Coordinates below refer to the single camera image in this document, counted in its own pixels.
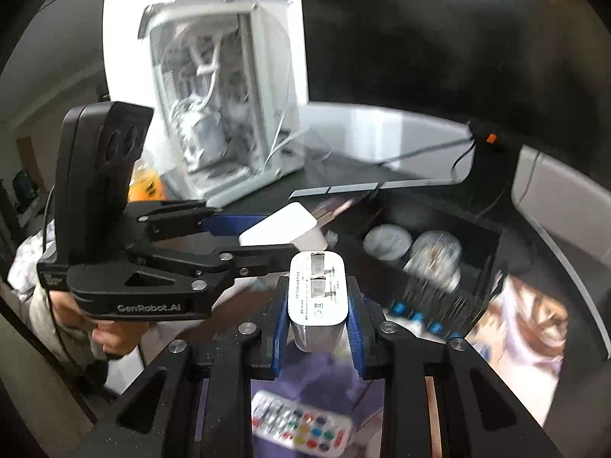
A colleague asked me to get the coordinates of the printed desk mat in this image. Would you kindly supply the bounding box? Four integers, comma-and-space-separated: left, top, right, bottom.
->
196, 272, 571, 458

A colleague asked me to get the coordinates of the white computer case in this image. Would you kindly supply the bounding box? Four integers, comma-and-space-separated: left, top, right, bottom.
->
138, 0, 306, 206

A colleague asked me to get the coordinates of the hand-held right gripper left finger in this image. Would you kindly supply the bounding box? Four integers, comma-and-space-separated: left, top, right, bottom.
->
115, 277, 293, 458

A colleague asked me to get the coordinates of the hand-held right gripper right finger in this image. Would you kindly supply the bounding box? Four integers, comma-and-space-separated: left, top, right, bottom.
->
346, 277, 564, 458

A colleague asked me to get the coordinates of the glass jar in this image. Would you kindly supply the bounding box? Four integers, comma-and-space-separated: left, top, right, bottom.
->
406, 230, 463, 292

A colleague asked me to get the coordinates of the curved black monitor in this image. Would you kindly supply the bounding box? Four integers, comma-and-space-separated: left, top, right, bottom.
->
298, 0, 611, 211

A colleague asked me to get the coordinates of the black cardboard box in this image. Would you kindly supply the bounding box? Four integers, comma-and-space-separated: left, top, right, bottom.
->
329, 188, 509, 347

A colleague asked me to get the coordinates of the black cable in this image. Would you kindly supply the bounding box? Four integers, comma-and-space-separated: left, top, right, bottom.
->
377, 136, 475, 182

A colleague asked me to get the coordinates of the orange drink bottle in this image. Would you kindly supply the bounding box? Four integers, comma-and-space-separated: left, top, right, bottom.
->
128, 150, 168, 202

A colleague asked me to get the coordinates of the person's left hand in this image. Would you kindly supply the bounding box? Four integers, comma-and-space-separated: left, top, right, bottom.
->
50, 291, 151, 361

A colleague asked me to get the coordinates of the white patterned cloth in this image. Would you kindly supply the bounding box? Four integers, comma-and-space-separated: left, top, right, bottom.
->
7, 236, 48, 297

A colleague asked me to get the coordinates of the white charger plug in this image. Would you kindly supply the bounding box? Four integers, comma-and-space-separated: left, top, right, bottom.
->
239, 202, 335, 253

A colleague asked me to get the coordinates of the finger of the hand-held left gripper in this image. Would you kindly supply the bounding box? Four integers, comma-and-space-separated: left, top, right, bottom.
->
67, 242, 301, 299
125, 198, 268, 249

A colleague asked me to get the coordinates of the round grey container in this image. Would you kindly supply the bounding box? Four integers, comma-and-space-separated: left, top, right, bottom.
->
364, 224, 412, 262

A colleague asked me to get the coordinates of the white remote control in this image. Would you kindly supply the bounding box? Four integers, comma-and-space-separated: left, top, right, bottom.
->
251, 390, 354, 452

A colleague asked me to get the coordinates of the person's left forearm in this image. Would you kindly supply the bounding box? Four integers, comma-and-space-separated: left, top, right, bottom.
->
29, 286, 106, 368

